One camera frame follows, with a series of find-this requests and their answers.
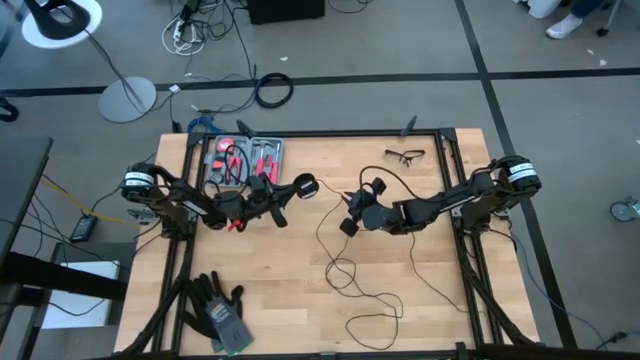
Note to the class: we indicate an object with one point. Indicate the black spring clamp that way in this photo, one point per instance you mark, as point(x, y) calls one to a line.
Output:
point(245, 127)
point(410, 126)

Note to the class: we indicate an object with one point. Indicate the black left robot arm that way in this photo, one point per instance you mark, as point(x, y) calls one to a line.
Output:
point(170, 197)

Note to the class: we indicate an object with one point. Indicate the white power strip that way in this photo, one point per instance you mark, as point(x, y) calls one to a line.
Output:
point(178, 31)

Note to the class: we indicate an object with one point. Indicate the black desk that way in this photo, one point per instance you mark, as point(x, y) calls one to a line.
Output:
point(20, 190)

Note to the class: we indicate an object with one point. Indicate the grey lamp stand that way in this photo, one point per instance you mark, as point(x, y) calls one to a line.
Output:
point(127, 100)

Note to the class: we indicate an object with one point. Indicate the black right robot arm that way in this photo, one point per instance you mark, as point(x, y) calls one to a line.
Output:
point(450, 200)

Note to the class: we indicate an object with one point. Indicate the grey office chair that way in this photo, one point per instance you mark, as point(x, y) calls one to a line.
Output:
point(607, 20)

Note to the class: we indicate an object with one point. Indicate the grey caster wheel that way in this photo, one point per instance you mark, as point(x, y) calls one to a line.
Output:
point(625, 210)

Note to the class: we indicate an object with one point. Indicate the clear safety glasses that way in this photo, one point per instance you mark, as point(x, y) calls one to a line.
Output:
point(405, 156)

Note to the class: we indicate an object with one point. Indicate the black work glove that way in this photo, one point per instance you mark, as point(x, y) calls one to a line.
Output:
point(200, 300)

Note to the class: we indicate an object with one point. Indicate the black box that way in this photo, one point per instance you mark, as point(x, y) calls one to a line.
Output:
point(285, 10)

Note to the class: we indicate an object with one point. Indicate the black glove grey cuff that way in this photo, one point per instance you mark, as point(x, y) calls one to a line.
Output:
point(232, 330)

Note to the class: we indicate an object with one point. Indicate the white box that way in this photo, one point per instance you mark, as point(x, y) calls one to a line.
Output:
point(80, 305)

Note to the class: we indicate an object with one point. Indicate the black floor plug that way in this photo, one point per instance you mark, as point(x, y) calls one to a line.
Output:
point(620, 336)

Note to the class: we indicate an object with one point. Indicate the person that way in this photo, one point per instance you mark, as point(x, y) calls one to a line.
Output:
point(562, 27)

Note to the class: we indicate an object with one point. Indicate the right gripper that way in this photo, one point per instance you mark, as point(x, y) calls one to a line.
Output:
point(377, 217)

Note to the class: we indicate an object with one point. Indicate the black power adapter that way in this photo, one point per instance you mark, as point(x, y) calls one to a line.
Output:
point(84, 228)

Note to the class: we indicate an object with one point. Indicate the white pedal trash bin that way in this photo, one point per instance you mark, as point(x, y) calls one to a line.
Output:
point(542, 7)

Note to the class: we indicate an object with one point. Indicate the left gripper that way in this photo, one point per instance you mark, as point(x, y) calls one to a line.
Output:
point(260, 200)

